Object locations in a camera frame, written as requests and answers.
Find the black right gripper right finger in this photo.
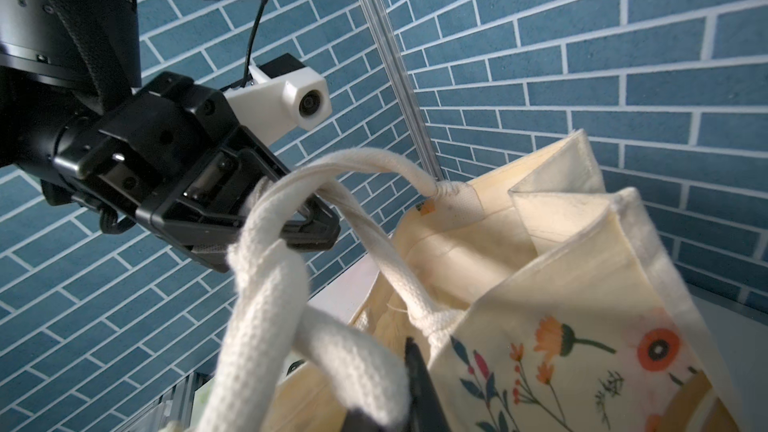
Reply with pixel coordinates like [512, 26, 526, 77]
[404, 337, 450, 432]

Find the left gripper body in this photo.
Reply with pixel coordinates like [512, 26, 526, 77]
[39, 73, 288, 270]

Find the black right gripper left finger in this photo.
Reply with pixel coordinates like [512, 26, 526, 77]
[179, 161, 340, 252]

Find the cream floral tote bag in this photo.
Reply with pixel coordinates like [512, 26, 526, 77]
[197, 131, 748, 431]

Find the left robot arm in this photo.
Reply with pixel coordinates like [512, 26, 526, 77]
[1, 0, 331, 272]

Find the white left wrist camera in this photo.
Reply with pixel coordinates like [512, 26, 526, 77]
[224, 53, 332, 146]

